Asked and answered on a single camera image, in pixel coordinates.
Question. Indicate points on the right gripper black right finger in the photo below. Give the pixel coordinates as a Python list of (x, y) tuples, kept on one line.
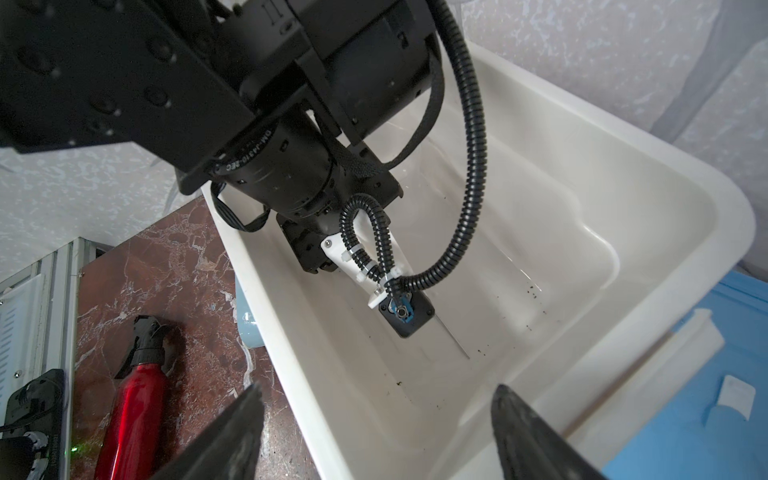
[(528, 447)]

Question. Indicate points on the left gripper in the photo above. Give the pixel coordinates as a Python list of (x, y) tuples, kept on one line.
[(306, 232)]

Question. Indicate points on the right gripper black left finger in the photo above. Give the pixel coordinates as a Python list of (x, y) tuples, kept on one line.
[(228, 448)]

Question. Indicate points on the white plastic bin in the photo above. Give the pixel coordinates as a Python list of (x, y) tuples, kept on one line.
[(580, 291)]

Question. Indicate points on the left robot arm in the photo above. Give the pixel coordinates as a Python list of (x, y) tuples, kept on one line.
[(272, 98)]

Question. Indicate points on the red small object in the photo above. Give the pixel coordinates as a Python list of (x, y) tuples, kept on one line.
[(132, 436)]

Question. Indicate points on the grey-blue flat tool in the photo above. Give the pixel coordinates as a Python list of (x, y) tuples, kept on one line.
[(246, 322)]

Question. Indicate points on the blue plastic bin lid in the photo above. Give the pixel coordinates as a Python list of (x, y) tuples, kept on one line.
[(716, 426)]

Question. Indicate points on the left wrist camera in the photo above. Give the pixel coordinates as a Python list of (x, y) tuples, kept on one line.
[(406, 312)]

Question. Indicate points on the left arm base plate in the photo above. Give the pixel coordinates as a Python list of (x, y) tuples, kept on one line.
[(32, 436)]

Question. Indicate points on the aluminium frame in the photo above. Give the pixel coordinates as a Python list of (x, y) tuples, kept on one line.
[(39, 311)]

